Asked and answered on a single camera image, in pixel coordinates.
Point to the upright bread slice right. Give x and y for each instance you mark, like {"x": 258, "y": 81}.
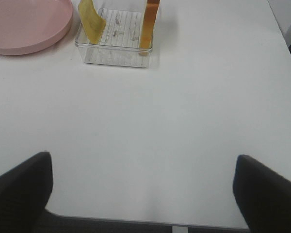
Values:
{"x": 149, "y": 18}

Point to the clear right plastic container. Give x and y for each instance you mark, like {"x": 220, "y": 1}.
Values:
{"x": 119, "y": 43}

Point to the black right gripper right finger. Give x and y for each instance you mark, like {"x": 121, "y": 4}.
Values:
{"x": 263, "y": 196}

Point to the yellow cheese slice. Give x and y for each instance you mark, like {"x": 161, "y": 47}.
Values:
{"x": 93, "y": 24}

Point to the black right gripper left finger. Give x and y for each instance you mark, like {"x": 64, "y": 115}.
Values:
{"x": 24, "y": 193}

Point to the pink round plate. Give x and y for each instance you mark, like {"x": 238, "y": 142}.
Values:
{"x": 28, "y": 26}

